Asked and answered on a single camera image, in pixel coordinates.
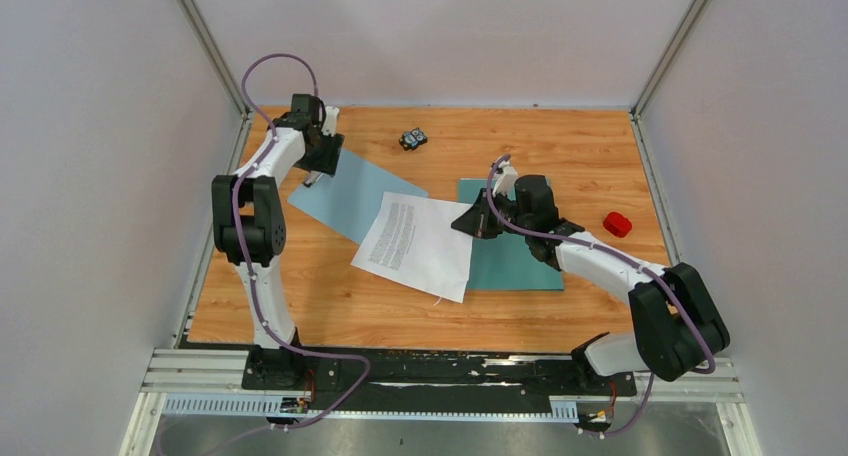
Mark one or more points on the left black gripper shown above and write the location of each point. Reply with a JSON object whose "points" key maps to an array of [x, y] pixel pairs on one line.
{"points": [[329, 163]]}

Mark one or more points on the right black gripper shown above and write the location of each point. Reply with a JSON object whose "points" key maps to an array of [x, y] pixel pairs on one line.
{"points": [[477, 221]]}

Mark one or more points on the green file folder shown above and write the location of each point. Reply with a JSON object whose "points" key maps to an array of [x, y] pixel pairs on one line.
{"points": [[505, 263]]}

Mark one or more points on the light blue clipboard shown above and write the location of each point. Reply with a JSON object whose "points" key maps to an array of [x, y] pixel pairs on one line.
{"points": [[349, 201]]}

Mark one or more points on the paper sheet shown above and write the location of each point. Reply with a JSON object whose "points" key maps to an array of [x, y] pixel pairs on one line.
{"points": [[411, 242]]}

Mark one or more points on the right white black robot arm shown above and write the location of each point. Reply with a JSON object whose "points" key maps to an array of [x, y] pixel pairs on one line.
{"points": [[676, 326]]}

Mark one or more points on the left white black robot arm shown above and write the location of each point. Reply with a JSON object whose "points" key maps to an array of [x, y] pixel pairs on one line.
{"points": [[249, 228]]}

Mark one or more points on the small red object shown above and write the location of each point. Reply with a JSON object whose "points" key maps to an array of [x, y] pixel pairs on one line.
{"points": [[617, 224]]}

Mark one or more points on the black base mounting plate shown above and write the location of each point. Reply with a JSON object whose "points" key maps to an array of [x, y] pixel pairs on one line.
{"points": [[435, 381]]}

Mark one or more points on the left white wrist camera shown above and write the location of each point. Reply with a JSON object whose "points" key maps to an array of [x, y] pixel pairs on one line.
{"points": [[329, 127]]}

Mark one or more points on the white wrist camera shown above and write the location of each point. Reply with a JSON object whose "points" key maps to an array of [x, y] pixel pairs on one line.
{"points": [[504, 179], [329, 127]]}

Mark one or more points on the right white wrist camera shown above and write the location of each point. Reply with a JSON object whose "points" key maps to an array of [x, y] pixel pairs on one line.
{"points": [[504, 179]]}

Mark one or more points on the aluminium frame rail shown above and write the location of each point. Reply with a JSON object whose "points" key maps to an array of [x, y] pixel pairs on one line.
{"points": [[209, 381]]}

